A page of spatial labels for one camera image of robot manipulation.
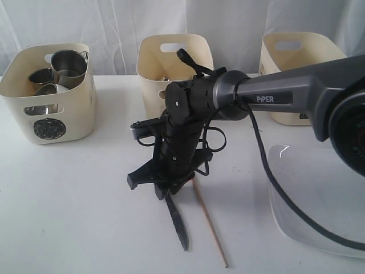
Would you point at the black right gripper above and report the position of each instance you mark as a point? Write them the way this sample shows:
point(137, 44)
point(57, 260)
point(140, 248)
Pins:
point(179, 152)

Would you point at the white square plate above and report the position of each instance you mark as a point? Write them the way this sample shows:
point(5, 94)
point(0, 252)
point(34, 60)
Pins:
point(323, 187)

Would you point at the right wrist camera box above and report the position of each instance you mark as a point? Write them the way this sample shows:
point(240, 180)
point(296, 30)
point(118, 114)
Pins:
point(146, 128)

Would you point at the stainless steel knife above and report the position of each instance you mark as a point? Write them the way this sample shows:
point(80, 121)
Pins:
point(178, 222)

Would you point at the cream bin with black circle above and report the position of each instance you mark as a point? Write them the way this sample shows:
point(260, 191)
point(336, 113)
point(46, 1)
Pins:
point(54, 118)

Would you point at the white ceramic bowl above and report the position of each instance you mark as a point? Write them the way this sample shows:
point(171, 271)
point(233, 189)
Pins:
point(61, 89)

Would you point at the white curtain backdrop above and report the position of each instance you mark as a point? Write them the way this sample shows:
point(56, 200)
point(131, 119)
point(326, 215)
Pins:
point(113, 30)

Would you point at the stainless steel mug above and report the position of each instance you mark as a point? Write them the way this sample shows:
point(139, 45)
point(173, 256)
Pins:
point(69, 67)
point(41, 77)

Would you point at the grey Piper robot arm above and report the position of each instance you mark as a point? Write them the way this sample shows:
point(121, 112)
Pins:
point(330, 94)

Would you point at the cream bin with black square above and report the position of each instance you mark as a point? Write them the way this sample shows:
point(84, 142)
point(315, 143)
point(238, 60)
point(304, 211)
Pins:
point(291, 50)

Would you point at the cream bin with black triangle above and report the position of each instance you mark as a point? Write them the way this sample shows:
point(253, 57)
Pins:
point(157, 57)

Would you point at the brown wooden chopstick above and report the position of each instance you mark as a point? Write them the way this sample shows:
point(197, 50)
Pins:
point(210, 223)

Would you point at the stainless steel bowl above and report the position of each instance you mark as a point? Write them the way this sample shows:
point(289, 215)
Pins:
point(47, 89)

